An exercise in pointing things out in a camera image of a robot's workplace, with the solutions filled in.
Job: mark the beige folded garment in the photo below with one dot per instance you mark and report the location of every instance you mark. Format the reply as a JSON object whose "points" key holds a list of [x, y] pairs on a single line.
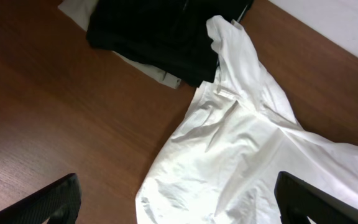
{"points": [[80, 12]]}

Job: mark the black folded garment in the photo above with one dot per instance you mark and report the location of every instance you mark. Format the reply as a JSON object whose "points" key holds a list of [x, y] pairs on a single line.
{"points": [[168, 34]]}

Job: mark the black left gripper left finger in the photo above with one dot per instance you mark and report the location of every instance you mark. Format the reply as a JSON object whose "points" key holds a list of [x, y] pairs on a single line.
{"points": [[58, 202]]}

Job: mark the white t-shirt with robot print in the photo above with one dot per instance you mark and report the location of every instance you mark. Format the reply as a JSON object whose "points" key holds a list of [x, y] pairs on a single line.
{"points": [[221, 163]]}

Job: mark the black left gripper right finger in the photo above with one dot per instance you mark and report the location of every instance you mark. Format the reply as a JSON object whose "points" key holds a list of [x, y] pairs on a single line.
{"points": [[302, 203]]}

